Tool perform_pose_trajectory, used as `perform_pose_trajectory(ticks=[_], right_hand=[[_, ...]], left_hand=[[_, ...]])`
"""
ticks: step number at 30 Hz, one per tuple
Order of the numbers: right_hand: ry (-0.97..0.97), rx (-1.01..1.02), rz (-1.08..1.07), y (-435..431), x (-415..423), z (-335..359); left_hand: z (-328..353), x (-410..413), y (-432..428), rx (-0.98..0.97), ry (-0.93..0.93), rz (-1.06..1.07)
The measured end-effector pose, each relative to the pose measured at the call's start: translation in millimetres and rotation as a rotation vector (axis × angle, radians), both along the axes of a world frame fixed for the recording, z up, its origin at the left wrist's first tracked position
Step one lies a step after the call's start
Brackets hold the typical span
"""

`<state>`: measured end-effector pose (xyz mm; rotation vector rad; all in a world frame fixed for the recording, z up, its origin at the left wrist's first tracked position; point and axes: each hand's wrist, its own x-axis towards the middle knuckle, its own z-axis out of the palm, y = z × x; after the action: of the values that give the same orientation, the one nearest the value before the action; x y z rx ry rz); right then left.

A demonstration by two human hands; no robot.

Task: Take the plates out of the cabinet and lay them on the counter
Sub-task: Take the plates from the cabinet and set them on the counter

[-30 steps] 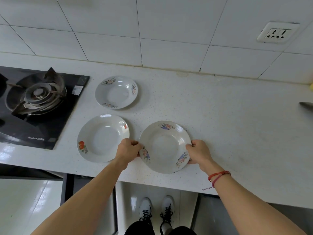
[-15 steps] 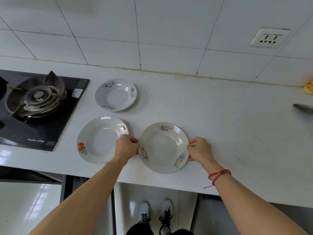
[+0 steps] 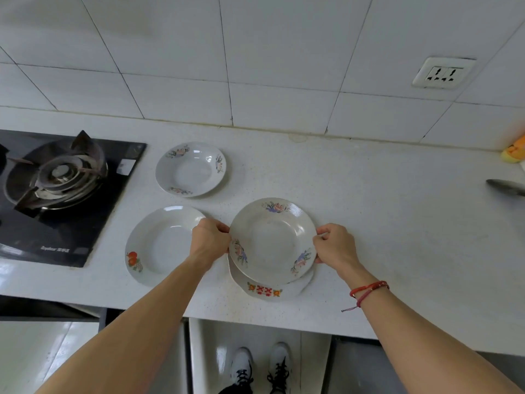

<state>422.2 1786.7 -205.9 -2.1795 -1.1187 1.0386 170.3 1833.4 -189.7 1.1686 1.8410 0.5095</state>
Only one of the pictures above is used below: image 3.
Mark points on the person's right hand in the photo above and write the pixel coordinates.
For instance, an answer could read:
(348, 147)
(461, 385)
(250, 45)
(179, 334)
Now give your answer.
(338, 248)

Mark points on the person's left hand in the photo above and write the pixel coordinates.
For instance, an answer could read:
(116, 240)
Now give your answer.
(211, 242)

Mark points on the large orange flower plate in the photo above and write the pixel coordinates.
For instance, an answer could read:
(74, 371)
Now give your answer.
(160, 242)

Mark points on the blue pink flower plate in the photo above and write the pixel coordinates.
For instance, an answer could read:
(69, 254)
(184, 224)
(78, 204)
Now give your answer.
(270, 242)

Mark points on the scalloped red pattern plate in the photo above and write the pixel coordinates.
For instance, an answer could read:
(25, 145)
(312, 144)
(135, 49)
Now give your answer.
(266, 292)

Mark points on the small pink flower plate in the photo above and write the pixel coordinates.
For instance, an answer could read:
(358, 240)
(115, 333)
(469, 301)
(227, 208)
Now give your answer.
(190, 170)

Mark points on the grey kitchen cabinet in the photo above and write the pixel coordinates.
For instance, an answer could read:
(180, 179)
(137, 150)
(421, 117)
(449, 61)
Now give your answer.
(352, 365)

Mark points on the person's left forearm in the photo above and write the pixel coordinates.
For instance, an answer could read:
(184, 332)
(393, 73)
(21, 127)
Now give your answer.
(131, 336)

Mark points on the person's right forearm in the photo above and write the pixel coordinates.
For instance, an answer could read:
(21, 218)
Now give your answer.
(422, 344)

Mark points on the white stone countertop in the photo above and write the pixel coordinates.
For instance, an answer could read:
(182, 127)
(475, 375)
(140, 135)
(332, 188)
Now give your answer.
(410, 242)

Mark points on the white sneaker black laces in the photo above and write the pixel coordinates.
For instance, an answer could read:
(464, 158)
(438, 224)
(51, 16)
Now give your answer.
(242, 365)
(280, 361)

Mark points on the black glass gas stove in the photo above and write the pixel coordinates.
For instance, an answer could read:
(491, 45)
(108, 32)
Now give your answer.
(61, 237)

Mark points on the grey built-in appliance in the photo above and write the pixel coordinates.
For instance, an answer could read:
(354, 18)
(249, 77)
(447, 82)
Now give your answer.
(41, 307)

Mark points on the orange yellow spray bottle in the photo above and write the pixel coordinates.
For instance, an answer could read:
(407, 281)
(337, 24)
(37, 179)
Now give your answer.
(514, 153)

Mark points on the white wall socket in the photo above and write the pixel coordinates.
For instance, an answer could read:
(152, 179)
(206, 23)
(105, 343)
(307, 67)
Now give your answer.
(443, 73)

